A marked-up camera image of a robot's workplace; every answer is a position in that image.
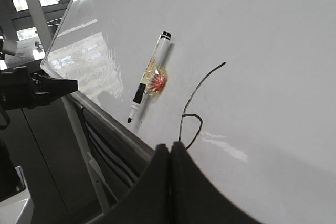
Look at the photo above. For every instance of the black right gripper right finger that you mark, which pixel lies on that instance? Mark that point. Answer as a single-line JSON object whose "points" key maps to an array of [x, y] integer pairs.
{"points": [[194, 199]]}

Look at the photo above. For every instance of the white whiteboard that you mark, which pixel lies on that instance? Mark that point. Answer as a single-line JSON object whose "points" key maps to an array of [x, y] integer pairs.
{"points": [[250, 89]]}

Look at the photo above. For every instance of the grey whiteboard stand leg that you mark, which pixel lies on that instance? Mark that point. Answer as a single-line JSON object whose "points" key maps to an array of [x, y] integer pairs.
{"points": [[92, 168]]}

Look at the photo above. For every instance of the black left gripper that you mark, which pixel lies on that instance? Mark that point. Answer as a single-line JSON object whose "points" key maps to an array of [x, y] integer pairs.
{"points": [[19, 90]]}

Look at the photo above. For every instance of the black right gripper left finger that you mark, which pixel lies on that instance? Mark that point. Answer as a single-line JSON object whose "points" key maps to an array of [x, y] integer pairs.
{"points": [[147, 201]]}

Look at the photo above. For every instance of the red round magnet with tape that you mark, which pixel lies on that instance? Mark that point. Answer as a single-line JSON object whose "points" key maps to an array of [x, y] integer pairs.
{"points": [[155, 80]]}

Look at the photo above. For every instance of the white black whiteboard marker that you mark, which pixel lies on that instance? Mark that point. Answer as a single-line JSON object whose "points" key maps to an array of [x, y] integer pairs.
{"points": [[157, 60]]}

